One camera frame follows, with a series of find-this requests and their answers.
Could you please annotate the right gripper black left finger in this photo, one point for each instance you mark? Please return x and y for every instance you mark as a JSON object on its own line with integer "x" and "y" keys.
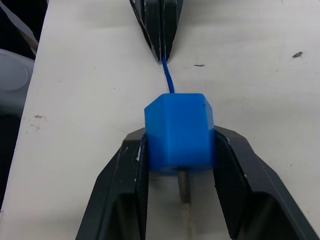
{"x": 117, "y": 190}

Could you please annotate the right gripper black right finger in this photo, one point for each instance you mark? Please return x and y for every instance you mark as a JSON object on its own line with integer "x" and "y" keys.
{"x": 250, "y": 180}

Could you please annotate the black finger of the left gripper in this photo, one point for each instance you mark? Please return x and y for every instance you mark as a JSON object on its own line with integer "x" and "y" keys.
{"x": 171, "y": 22}
{"x": 150, "y": 22}

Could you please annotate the blue lace with dark tip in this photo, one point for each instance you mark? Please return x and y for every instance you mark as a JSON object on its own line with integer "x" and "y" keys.
{"x": 168, "y": 75}

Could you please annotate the blue hexagonal block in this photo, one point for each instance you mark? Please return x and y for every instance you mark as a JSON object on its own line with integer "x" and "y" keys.
{"x": 180, "y": 132}

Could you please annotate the grey rounded robot body shell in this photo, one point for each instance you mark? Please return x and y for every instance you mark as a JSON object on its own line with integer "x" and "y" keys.
{"x": 12, "y": 80}

